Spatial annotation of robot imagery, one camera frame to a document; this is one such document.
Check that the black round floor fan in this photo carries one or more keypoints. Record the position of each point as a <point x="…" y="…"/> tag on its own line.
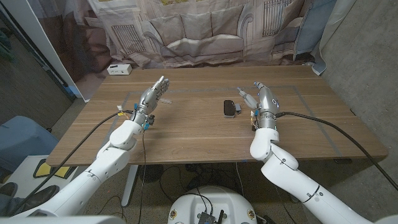
<point x="151" y="173"/>

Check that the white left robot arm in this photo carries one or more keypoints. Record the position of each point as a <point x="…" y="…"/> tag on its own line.
<point x="109" y="161"/>

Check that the white table leg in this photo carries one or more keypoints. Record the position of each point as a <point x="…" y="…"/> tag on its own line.
<point x="129" y="186"/>

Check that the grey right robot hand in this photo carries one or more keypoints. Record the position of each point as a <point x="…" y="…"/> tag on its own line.
<point x="267" y="102"/>

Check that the white partition panel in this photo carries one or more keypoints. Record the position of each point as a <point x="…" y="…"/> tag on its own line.
<point x="37" y="37"/>

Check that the white platform with yellow pads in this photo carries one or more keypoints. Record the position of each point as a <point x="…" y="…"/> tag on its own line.
<point x="28" y="177"/>

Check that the blue chair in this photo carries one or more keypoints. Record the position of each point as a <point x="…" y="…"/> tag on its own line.
<point x="21" y="140"/>

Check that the white power strip box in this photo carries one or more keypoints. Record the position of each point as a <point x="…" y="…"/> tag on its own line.
<point x="119" y="69"/>

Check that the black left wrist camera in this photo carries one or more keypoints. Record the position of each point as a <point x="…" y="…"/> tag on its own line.
<point x="151" y="119"/>

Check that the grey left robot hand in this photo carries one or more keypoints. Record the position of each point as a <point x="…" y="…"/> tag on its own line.
<point x="149" y="99"/>

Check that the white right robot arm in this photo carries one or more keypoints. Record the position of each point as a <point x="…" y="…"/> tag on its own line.
<point x="292" y="174"/>

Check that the clear plastic tube piece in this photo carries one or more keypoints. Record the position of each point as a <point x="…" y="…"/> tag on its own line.
<point x="166" y="101"/>

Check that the black device on torso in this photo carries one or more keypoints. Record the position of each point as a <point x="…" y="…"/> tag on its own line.
<point x="210" y="217"/>

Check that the black shoe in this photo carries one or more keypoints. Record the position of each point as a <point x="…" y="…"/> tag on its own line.
<point x="37" y="196"/>

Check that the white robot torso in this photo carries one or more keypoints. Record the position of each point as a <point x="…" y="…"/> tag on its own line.
<point x="214" y="202"/>

